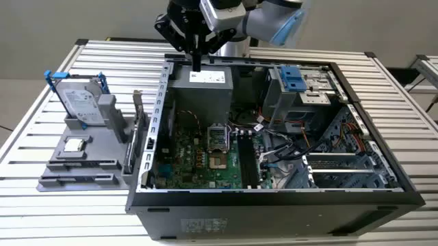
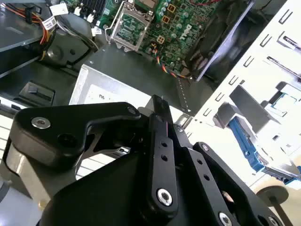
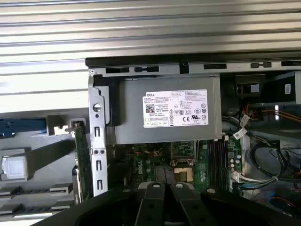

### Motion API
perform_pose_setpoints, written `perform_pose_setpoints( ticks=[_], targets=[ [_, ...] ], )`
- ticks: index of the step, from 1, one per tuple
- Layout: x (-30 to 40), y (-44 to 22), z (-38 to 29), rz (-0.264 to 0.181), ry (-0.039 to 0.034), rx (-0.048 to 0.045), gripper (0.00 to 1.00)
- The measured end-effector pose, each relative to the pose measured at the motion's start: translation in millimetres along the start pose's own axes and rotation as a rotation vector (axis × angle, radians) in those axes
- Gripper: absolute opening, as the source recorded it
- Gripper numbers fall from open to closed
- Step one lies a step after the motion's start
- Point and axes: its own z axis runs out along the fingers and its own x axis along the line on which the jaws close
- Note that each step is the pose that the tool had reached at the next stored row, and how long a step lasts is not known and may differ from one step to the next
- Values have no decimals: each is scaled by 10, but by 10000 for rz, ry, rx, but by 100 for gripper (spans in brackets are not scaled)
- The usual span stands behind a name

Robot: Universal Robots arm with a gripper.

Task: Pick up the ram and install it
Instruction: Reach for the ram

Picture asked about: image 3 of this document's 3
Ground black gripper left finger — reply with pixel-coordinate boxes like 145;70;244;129
55;166;166;226

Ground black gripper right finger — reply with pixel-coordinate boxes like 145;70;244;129
166;166;301;226

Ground black RAM slot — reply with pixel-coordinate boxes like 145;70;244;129
209;138;214;187
219;138;224;187
223;138;229;187
213;138;218;187

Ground CPU socket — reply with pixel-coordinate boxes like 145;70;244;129
174;167;195;184

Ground green motherboard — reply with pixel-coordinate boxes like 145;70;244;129
114;137;243;196

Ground white power connector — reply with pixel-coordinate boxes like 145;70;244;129
231;170;242;183

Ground metal socket cover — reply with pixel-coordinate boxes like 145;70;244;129
170;141;197;166

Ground black PC case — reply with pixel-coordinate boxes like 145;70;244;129
85;57;301;218

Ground graphics card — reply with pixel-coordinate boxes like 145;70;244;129
53;119;94;205

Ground grey power supply unit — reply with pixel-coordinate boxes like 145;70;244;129
107;75;223;145

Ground grey parts rack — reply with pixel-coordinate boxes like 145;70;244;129
0;107;94;221

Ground silver CPU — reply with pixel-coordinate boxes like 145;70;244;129
1;156;27;177

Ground metal drive cage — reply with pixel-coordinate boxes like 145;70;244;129
234;70;301;105

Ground hard disk in blue carrier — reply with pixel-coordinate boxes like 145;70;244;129
0;117;48;138

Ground twisted multicolour fan wire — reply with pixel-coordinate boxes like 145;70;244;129
131;149;164;158

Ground orange power wires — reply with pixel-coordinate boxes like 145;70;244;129
244;105;301;124

